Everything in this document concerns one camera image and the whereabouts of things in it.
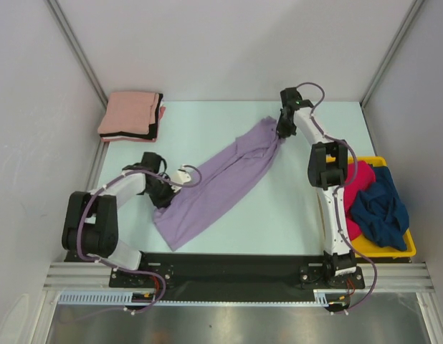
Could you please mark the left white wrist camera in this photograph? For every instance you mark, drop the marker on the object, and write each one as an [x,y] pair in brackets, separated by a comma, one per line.
[180,177]

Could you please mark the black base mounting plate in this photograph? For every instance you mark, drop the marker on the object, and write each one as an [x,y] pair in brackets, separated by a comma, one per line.
[235,277]

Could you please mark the folded black t shirt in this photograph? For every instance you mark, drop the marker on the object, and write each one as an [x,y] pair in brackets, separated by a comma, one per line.
[153,134]

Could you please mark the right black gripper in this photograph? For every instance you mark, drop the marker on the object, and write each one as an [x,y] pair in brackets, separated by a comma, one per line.
[282,132]

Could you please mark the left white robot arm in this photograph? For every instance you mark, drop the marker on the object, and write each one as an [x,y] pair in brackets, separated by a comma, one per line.
[91,223]

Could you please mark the corner aluminium post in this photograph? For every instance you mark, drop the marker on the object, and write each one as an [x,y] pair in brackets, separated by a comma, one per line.
[400,35]
[73,43]

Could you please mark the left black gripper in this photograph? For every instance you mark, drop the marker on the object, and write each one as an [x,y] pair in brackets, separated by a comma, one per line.
[165,202]

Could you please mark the slotted cable duct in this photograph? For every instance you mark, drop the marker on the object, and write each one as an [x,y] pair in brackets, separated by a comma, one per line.
[136,299]

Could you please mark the aluminium frame rail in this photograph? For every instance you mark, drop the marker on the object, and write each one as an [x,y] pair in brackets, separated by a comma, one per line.
[77,276]

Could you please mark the right corner aluminium post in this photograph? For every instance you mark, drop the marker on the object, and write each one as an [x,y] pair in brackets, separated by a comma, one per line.
[400,35]

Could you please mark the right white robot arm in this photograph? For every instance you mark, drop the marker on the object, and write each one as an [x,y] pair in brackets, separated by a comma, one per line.
[327,173]

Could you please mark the left corner aluminium post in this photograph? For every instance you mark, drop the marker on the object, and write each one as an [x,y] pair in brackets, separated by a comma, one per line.
[73,43]

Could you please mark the purple t shirt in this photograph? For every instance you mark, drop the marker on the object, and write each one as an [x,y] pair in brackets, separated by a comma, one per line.
[227,178]

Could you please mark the yellow plastic bin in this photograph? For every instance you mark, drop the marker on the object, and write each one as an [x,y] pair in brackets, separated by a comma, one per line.
[358,240]

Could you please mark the navy blue t shirt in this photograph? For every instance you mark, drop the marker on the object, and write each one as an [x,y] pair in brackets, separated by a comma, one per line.
[377,209]

